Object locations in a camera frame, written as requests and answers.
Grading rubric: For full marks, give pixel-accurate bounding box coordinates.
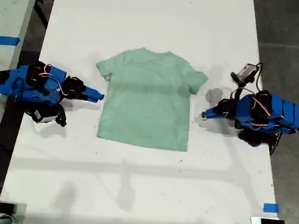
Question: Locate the pale green T-shirt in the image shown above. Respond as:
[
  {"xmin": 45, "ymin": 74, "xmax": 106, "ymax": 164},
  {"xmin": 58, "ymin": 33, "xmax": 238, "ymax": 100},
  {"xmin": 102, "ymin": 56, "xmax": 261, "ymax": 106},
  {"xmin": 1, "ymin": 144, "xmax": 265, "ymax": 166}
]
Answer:
[{"xmin": 90, "ymin": 44, "xmax": 211, "ymax": 154}]

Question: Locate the black metal strut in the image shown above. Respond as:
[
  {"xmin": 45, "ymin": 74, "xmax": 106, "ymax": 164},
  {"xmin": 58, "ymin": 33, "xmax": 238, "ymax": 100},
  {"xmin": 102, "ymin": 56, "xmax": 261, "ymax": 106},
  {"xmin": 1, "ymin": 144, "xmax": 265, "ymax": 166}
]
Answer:
[{"xmin": 32, "ymin": 0, "xmax": 51, "ymax": 30}]

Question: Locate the long blue tape strip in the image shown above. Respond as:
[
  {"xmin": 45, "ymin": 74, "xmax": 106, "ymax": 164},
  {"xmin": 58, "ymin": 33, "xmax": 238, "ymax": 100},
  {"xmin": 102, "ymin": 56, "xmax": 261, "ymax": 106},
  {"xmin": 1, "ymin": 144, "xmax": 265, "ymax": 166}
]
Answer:
[{"xmin": 0, "ymin": 36, "xmax": 20, "ymax": 48}]

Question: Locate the white side table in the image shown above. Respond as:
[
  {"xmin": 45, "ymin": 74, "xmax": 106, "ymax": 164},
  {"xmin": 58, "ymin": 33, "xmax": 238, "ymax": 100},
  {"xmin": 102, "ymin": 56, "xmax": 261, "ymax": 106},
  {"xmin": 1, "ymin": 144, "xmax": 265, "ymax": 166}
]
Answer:
[{"xmin": 0, "ymin": 0, "xmax": 40, "ymax": 184}]

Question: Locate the square blue tape patch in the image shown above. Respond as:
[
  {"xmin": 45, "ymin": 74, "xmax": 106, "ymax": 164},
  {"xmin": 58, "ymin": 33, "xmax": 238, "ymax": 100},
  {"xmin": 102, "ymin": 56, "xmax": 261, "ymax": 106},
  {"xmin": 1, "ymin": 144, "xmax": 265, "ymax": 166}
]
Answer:
[{"xmin": 263, "ymin": 203, "xmax": 280, "ymax": 214}]

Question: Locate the camera black stalk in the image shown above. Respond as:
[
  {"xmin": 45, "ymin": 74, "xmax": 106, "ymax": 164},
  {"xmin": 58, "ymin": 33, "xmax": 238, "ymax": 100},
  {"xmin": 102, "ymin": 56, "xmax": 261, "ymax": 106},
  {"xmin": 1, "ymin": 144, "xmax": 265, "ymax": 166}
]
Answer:
[
  {"xmin": 52, "ymin": 104, "xmax": 69, "ymax": 127},
  {"xmin": 228, "ymin": 80, "xmax": 246, "ymax": 103}
]

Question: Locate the camera black cable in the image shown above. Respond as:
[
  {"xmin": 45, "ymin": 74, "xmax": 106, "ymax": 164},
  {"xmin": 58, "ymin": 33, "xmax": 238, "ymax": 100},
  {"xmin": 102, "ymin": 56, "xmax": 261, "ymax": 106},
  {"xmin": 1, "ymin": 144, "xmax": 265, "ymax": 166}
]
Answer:
[{"xmin": 250, "ymin": 61, "xmax": 265, "ymax": 96}]

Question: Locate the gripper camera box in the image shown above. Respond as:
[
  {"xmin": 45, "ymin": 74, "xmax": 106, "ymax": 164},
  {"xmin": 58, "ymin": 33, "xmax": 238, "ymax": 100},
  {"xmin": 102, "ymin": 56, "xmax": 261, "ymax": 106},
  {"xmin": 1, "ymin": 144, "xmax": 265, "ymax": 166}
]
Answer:
[
  {"xmin": 30, "ymin": 105, "xmax": 59, "ymax": 126},
  {"xmin": 229, "ymin": 62, "xmax": 259, "ymax": 87}
]

